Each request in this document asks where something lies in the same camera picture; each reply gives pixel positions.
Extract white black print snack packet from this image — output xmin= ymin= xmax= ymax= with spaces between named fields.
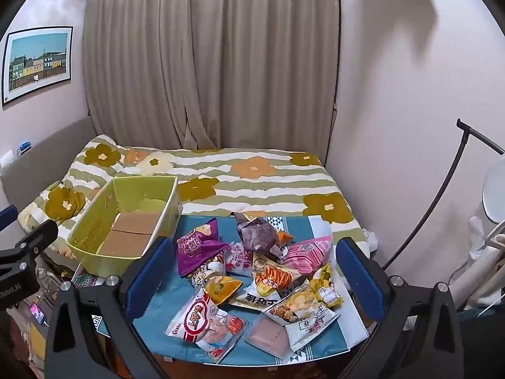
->
xmin=229 ymin=284 xmax=310 ymax=310

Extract pink striped snack packet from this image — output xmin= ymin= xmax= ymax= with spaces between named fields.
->
xmin=280 ymin=235 xmax=333 ymax=281

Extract small yellow snack packet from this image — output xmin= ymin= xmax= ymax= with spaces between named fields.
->
xmin=310 ymin=264 xmax=344 ymax=309

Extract white red print flat packet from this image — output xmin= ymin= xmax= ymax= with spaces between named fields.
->
xmin=285 ymin=312 xmax=340 ymax=351

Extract white potato chip packet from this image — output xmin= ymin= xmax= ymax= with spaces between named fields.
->
xmin=262 ymin=290 xmax=340 ymax=326

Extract large white red snack packet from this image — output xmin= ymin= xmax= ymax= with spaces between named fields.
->
xmin=165 ymin=287 xmax=248 ymax=364

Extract floral striped blanket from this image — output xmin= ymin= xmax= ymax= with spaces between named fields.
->
xmin=18 ymin=134 xmax=371 ymax=257

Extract black curved stand pole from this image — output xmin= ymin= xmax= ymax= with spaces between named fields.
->
xmin=382 ymin=117 xmax=505 ymax=270

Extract green cardboard box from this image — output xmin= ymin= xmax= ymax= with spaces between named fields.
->
xmin=66 ymin=174 xmax=183 ymax=279

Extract grey purple snack packet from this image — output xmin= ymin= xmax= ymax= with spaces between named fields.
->
xmin=231 ymin=212 xmax=294 ymax=259

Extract grey padded headboard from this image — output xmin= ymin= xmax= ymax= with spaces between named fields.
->
xmin=0 ymin=116 xmax=95 ymax=222

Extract cream orange snack packet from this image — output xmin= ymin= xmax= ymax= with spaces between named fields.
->
xmin=252 ymin=253 xmax=312 ymax=297

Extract blue patterned tablecloth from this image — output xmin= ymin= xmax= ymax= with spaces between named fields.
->
xmin=92 ymin=214 xmax=371 ymax=366

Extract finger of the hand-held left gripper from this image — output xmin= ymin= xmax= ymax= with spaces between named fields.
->
xmin=0 ymin=205 xmax=19 ymax=230
xmin=0 ymin=219 xmax=60 ymax=262

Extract clear packet pink contents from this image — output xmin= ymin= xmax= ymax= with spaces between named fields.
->
xmin=245 ymin=312 xmax=290 ymax=354

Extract framed houses picture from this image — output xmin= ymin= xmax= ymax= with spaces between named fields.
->
xmin=1 ymin=26 xmax=74 ymax=107

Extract beige curtain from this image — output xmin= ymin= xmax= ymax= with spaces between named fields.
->
xmin=82 ymin=0 xmax=342 ymax=166

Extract white fabric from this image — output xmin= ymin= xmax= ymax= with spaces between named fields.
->
xmin=450 ymin=213 xmax=505 ymax=309

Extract yellow green snack packet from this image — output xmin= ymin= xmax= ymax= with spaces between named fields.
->
xmin=205 ymin=276 xmax=243 ymax=305

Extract white packet with brown print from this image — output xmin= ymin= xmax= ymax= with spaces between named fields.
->
xmin=189 ymin=261 xmax=225 ymax=287

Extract white round appliance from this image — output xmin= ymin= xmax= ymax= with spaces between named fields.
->
xmin=481 ymin=158 xmax=505 ymax=226

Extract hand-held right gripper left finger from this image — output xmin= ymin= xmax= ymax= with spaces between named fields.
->
xmin=45 ymin=237 xmax=176 ymax=379

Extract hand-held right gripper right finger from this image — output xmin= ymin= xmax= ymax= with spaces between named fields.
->
xmin=335 ymin=238 xmax=466 ymax=379

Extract green patterned packet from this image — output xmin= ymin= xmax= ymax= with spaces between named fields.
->
xmin=71 ymin=268 xmax=107 ymax=289

